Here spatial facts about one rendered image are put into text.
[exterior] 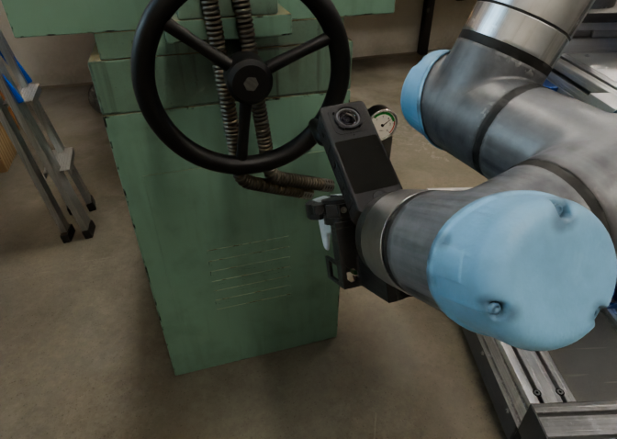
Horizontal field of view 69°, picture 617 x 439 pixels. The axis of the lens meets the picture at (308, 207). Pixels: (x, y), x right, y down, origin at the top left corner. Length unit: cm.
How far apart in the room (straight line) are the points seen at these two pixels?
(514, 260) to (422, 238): 6
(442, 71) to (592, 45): 84
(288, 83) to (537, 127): 57
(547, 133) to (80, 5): 65
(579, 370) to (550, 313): 89
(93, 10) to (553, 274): 70
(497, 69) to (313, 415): 95
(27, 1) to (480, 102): 64
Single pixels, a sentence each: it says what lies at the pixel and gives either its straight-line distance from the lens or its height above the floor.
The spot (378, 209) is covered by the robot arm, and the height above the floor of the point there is 82.
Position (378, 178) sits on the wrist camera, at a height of 81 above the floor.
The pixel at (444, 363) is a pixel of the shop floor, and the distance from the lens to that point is 129.
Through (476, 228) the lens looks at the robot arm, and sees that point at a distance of 22.
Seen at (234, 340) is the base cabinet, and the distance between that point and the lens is 119.
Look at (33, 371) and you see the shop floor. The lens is 142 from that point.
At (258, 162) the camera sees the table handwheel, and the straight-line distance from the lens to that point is 66.
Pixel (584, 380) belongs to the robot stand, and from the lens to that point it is 111.
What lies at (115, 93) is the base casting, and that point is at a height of 75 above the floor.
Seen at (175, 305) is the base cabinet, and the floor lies 25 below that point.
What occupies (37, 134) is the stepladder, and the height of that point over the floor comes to 40.
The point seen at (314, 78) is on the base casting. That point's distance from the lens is 84.
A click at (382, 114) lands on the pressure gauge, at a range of 84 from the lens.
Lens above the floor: 101
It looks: 35 degrees down
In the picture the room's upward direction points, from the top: straight up
